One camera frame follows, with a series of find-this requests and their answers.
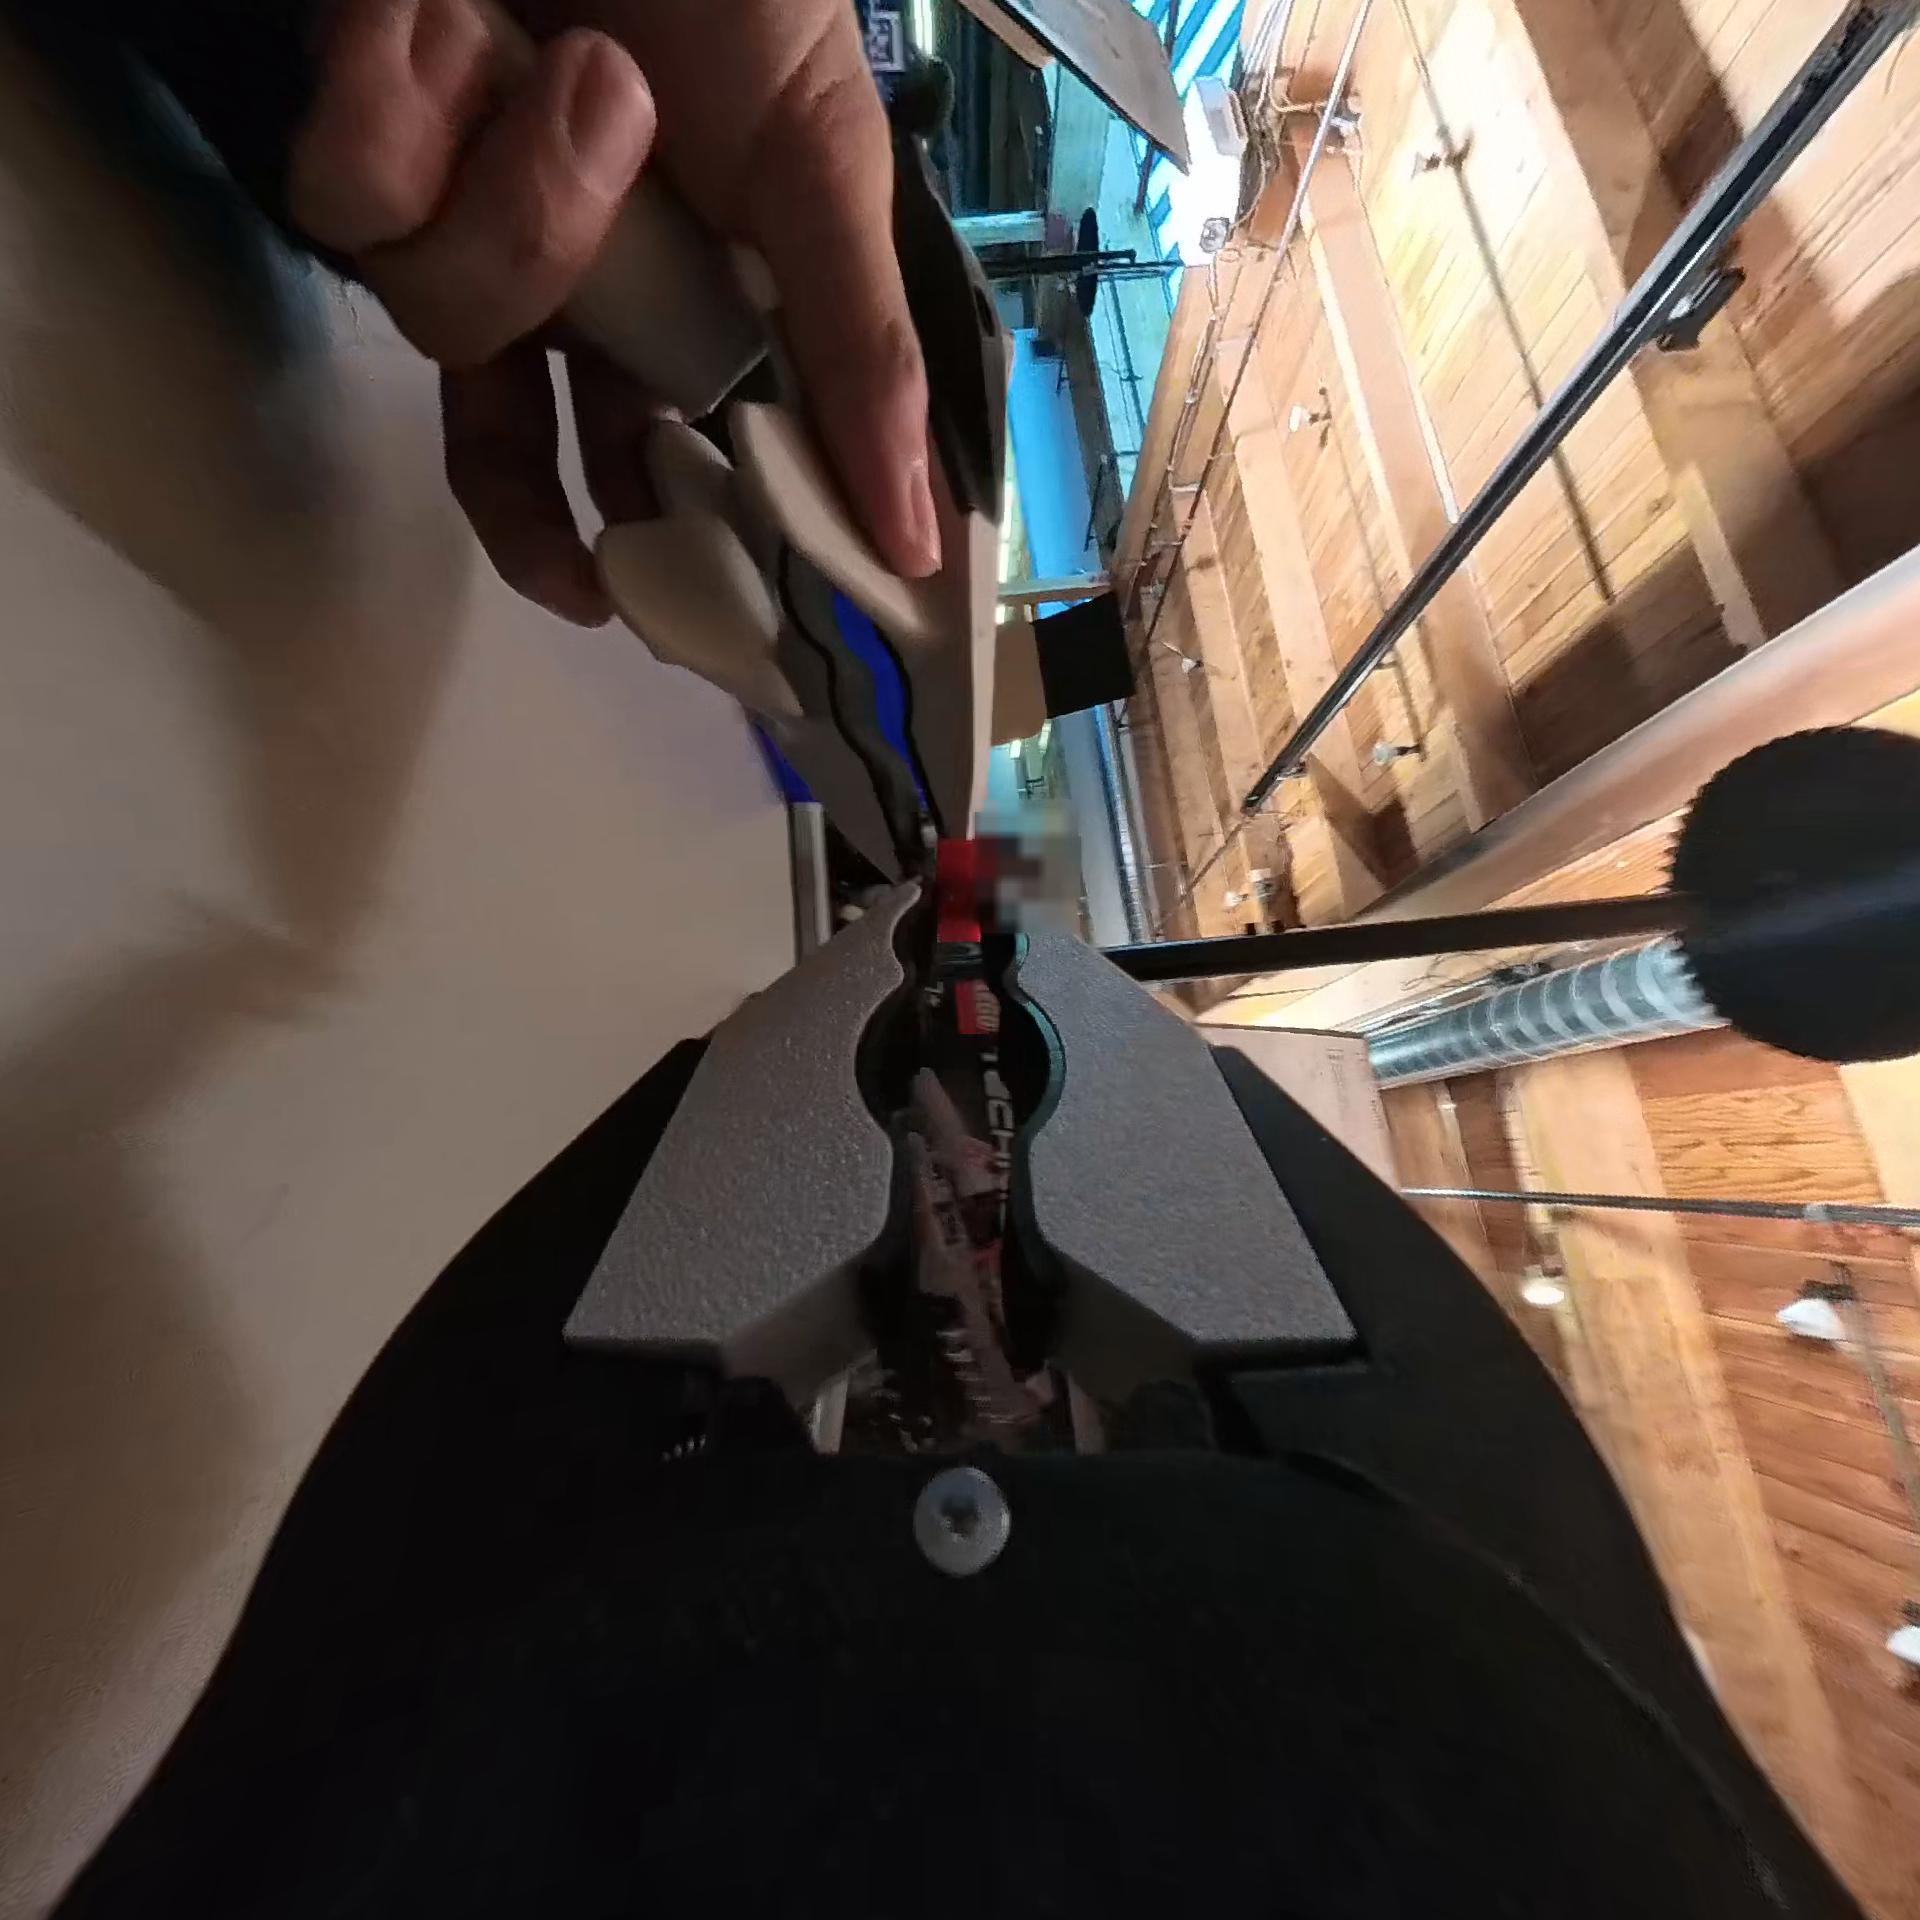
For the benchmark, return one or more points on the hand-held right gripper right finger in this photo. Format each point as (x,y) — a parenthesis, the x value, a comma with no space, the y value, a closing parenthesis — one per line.
(1183,1183)

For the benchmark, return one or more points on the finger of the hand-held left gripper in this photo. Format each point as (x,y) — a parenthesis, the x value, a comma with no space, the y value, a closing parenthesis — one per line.
(847,735)
(960,676)

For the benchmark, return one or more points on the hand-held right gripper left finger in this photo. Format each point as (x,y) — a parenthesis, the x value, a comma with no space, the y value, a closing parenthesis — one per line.
(734,1183)

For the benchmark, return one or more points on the red angled lego beam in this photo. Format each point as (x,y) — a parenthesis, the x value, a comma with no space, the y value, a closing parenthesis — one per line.
(960,879)

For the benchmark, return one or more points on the black lego set box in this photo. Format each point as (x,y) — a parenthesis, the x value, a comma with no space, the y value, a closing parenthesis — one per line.
(967,1202)

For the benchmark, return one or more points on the person's left hand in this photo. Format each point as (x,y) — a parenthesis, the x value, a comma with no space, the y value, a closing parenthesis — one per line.
(782,182)

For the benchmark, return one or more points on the black stand pole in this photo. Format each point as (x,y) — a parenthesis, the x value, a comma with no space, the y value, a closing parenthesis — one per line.
(1396,939)

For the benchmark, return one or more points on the black round knob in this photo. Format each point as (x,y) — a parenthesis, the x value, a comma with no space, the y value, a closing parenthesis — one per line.
(1814,901)

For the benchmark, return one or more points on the silver air duct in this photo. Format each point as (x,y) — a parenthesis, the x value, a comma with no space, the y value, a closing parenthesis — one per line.
(1543,1013)

